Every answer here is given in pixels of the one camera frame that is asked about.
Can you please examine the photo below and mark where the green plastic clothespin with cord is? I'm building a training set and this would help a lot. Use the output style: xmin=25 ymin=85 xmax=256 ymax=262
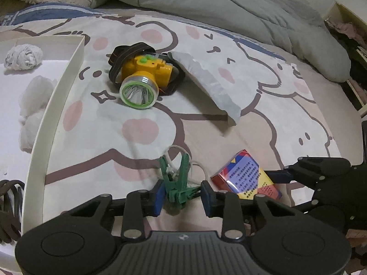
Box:
xmin=159 ymin=145 xmax=210 ymax=209

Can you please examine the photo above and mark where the colourful playing card box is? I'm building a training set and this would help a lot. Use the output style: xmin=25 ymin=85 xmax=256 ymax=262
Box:
xmin=211 ymin=150 xmax=282 ymax=200

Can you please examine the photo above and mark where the yellow headlamp with black strap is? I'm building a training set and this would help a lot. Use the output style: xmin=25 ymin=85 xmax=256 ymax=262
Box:
xmin=108 ymin=42 xmax=185 ymax=109

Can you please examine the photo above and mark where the silver foil pouch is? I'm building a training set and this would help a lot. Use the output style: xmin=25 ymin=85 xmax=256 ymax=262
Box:
xmin=168 ymin=52 xmax=241 ymax=125

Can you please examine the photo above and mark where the brown plastic hair claw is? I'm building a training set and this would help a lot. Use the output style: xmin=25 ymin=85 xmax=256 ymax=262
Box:
xmin=1 ymin=179 xmax=25 ymax=244

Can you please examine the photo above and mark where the white cotton wad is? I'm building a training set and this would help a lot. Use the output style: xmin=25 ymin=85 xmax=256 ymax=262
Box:
xmin=19 ymin=75 xmax=57 ymax=153

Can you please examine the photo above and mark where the white grey yarn ball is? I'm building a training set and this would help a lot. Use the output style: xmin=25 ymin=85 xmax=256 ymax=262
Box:
xmin=4 ymin=44 xmax=43 ymax=71

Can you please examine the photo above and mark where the cartoon bear print sheet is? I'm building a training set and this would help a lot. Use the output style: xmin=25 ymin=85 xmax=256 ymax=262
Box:
xmin=0 ymin=3 xmax=343 ymax=235

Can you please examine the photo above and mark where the wooden side shelf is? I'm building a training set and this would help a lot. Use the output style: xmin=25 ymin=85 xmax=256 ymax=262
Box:
xmin=324 ymin=2 xmax=366 ymax=117

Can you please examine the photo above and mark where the grey quilted duvet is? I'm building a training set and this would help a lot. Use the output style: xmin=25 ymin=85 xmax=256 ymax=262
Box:
xmin=119 ymin=0 xmax=351 ymax=83

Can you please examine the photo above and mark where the white shallow cardboard tray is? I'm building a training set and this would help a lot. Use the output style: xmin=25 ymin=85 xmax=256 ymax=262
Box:
xmin=0 ymin=35 xmax=86 ymax=270

